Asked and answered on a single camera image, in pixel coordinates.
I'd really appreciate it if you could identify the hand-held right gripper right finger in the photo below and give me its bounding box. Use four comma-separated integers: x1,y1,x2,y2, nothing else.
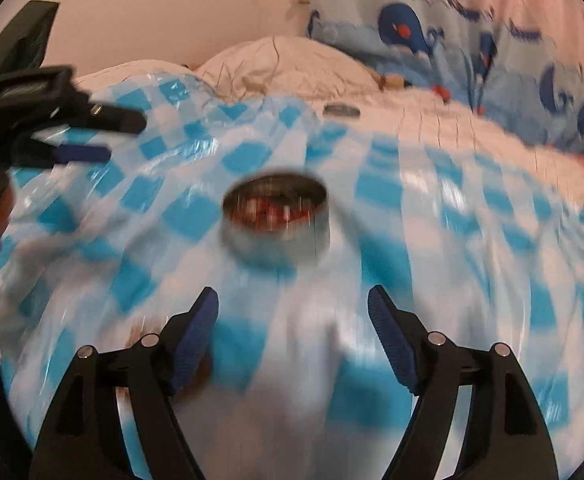
367,285,559,480

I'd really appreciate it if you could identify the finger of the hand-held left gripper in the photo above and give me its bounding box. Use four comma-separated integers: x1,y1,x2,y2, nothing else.
84,100,148,135
32,137,112,168

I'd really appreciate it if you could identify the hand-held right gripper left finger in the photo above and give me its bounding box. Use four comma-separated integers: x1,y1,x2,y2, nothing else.
28,287,220,480

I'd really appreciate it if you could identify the round metal bowl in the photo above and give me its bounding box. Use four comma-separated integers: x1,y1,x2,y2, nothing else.
222,172,332,267

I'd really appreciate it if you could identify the blue white checkered plastic sheet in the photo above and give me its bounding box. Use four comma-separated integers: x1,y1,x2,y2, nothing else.
0,72,584,480

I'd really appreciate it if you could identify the white duvet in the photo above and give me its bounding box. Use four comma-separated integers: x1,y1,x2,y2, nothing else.
72,35,584,221

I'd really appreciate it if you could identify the small round metal lid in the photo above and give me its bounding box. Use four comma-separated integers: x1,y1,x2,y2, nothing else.
323,102,361,118

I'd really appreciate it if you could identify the blue whale print fabric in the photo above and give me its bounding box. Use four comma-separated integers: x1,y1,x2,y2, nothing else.
304,0,584,153

